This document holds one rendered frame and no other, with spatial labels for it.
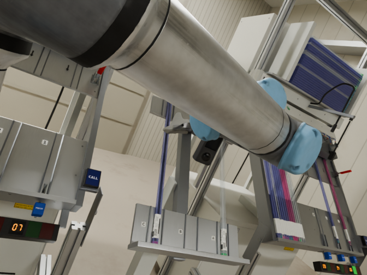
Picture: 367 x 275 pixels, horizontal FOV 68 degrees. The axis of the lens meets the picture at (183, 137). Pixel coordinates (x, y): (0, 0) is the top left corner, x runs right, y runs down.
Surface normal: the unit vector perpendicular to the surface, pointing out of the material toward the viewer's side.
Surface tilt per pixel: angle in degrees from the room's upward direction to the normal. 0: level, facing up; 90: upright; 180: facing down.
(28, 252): 90
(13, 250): 90
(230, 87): 86
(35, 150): 43
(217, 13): 90
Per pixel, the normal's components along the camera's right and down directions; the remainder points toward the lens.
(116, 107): 0.48, 0.33
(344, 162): -0.78, -0.26
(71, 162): 0.56, -0.46
